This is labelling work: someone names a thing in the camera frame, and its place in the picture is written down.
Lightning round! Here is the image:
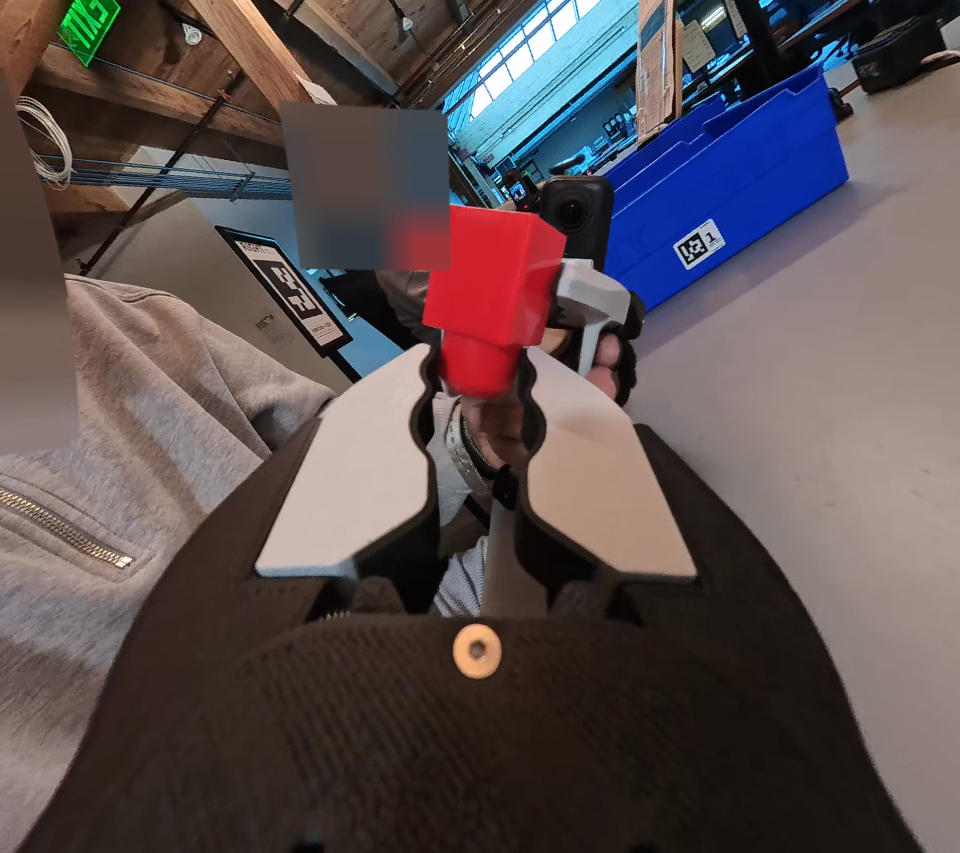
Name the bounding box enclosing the person's left hand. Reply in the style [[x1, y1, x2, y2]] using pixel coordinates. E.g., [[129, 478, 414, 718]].
[[585, 331, 640, 410]]

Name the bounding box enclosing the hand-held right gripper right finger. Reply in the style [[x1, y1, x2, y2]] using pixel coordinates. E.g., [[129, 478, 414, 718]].
[[516, 346, 699, 599]]

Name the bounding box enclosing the red toy block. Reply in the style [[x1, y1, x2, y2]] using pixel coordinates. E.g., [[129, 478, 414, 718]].
[[422, 204, 567, 398]]

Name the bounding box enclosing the grey zip hoodie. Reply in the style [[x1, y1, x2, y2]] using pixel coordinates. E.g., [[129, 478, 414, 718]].
[[0, 274, 339, 853]]

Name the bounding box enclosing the white perforated wrist strap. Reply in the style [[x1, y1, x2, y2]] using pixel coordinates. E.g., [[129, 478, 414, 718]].
[[446, 418, 492, 487]]

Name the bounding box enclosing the cardboard box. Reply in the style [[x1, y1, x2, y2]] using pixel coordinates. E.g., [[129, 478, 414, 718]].
[[636, 0, 695, 143]]

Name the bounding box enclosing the green exit sign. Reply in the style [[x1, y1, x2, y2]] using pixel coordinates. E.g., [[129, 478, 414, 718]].
[[58, 0, 123, 69]]

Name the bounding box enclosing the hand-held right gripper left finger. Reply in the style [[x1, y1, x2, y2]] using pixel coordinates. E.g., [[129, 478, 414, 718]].
[[255, 341, 442, 599]]

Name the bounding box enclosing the black equipment case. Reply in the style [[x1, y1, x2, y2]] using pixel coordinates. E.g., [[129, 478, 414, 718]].
[[853, 16, 948, 95]]

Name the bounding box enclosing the white cable coil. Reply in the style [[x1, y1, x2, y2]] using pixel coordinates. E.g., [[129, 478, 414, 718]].
[[15, 95, 75, 188]]

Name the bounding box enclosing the blue cable tray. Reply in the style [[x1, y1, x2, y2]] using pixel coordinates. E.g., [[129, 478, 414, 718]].
[[30, 151, 295, 203]]

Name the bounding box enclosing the person's left forearm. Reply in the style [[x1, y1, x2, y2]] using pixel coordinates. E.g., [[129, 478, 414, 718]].
[[450, 397, 530, 487]]

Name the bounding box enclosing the blue plastic bin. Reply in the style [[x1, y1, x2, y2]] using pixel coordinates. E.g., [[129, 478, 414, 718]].
[[600, 67, 851, 314]]

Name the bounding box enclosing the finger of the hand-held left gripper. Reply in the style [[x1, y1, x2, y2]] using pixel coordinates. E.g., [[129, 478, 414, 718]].
[[556, 258, 633, 328]]

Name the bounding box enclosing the framed marker sign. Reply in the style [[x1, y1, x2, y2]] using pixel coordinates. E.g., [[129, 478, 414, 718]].
[[215, 225, 361, 382]]

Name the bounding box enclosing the small black camera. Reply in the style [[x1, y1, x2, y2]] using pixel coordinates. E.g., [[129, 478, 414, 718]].
[[501, 155, 586, 215]]

